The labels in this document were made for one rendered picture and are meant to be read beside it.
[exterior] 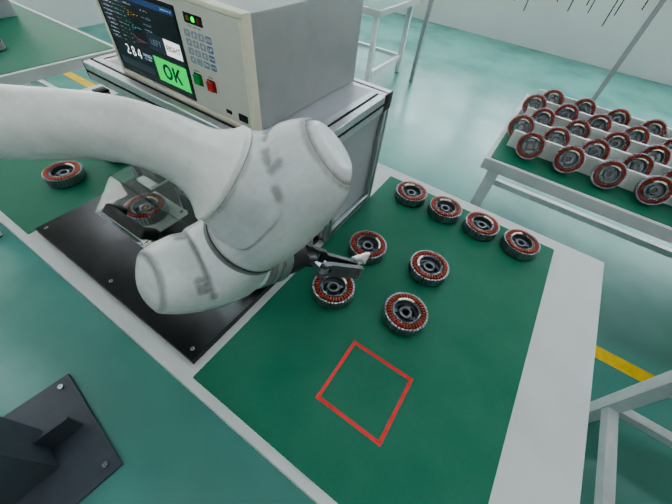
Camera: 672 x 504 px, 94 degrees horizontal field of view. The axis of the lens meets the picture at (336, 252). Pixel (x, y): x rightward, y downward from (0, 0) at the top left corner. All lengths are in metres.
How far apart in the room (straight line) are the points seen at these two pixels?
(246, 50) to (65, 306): 1.68
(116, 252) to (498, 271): 1.09
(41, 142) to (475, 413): 0.81
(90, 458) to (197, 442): 0.37
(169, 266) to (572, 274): 1.11
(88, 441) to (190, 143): 1.48
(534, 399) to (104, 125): 0.89
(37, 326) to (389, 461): 1.74
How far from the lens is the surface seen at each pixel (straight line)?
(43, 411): 1.81
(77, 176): 1.34
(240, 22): 0.63
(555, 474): 0.87
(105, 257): 1.03
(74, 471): 1.67
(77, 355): 1.88
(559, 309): 1.09
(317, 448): 0.72
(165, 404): 1.62
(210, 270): 0.38
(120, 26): 0.95
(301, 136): 0.29
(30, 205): 1.34
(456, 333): 0.88
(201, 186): 0.30
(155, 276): 0.38
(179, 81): 0.84
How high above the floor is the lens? 1.46
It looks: 49 degrees down
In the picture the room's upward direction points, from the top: 8 degrees clockwise
